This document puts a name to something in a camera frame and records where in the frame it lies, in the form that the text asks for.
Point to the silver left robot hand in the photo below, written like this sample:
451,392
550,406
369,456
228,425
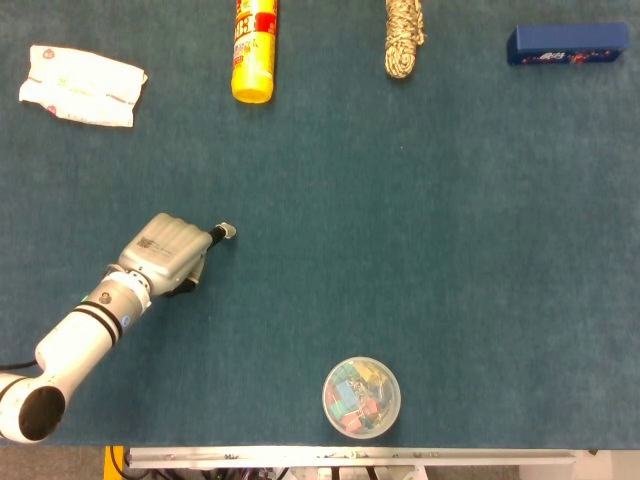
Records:
162,250

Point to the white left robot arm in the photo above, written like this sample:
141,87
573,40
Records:
80,340

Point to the white tissue packet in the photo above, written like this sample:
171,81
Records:
80,87

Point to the yellow plastic bottle red label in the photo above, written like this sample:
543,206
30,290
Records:
253,55

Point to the teal felt table mat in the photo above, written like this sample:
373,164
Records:
400,200

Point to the clear round tub binder clips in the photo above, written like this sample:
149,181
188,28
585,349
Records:
361,397

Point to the dark blue rectangular box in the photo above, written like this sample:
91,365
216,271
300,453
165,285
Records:
567,42

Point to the yellow frame post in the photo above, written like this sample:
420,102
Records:
111,462

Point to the aluminium profile rail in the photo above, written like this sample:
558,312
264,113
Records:
350,456

